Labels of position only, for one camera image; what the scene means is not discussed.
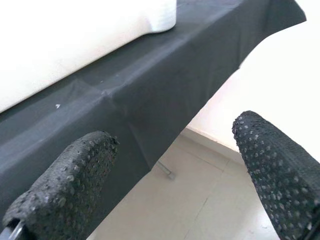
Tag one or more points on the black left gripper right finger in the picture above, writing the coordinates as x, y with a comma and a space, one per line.
277, 172

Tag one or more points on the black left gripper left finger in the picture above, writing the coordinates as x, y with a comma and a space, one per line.
65, 185

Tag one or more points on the white ribbed plastic tabletop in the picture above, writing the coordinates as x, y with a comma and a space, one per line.
62, 37

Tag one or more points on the black tablecloth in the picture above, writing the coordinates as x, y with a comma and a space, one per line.
150, 87

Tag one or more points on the grey metal table leg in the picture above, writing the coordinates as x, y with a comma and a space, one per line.
167, 172

